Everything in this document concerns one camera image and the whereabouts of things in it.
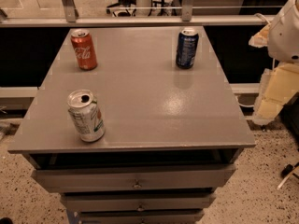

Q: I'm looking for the black white tool on floor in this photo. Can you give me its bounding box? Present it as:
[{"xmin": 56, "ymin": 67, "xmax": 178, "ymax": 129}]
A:
[{"xmin": 277, "ymin": 162, "xmax": 299, "ymax": 189}]

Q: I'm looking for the middle grey drawer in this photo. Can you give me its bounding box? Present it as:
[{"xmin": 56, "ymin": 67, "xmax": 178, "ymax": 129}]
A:
[{"xmin": 61, "ymin": 192, "xmax": 215, "ymax": 212}]

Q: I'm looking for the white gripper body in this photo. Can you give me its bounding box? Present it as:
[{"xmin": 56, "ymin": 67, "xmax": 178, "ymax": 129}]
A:
[{"xmin": 268, "ymin": 0, "xmax": 299, "ymax": 63}]

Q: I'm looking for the grey drawer cabinet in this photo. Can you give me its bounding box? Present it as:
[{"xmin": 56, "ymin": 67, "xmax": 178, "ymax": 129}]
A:
[{"xmin": 7, "ymin": 26, "xmax": 257, "ymax": 224}]

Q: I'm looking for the red coca-cola can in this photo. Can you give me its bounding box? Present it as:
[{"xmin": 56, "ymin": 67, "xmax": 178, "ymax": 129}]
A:
[{"xmin": 71, "ymin": 29, "xmax": 97, "ymax": 70}]

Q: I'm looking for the white cable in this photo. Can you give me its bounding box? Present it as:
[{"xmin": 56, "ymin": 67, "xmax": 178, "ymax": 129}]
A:
[{"xmin": 253, "ymin": 12, "xmax": 271, "ymax": 25}]

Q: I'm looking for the white green 7up can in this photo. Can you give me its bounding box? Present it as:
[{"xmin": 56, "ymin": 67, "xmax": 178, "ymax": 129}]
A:
[{"xmin": 67, "ymin": 90, "xmax": 106, "ymax": 142}]

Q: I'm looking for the black office chair base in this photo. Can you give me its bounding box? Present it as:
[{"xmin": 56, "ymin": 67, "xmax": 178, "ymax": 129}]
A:
[{"xmin": 106, "ymin": 0, "xmax": 176, "ymax": 17}]

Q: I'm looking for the metal frame rail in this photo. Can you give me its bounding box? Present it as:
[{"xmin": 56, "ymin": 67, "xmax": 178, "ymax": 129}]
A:
[{"xmin": 0, "ymin": 0, "xmax": 284, "ymax": 27}]

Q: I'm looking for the top grey drawer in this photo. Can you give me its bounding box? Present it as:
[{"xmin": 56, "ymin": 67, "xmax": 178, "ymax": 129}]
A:
[{"xmin": 32, "ymin": 164, "xmax": 235, "ymax": 193}]

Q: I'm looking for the grey drawer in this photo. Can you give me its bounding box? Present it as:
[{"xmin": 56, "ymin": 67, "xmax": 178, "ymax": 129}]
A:
[
  {"xmin": 79, "ymin": 209, "xmax": 204, "ymax": 224},
  {"xmin": 32, "ymin": 164, "xmax": 235, "ymax": 193},
  {"xmin": 61, "ymin": 192, "xmax": 215, "ymax": 212}
]

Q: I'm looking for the blue pepsi can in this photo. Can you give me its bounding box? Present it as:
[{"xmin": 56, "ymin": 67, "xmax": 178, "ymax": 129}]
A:
[{"xmin": 176, "ymin": 28, "xmax": 199, "ymax": 69}]

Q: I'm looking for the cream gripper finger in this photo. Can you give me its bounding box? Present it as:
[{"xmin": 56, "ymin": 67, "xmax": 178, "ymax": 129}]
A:
[
  {"xmin": 252, "ymin": 63, "xmax": 299, "ymax": 125},
  {"xmin": 249, "ymin": 24, "xmax": 270, "ymax": 48}
]

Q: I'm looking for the bottom grey drawer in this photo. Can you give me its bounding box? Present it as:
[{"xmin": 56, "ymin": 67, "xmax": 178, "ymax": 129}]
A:
[{"xmin": 79, "ymin": 209, "xmax": 204, "ymax": 224}]

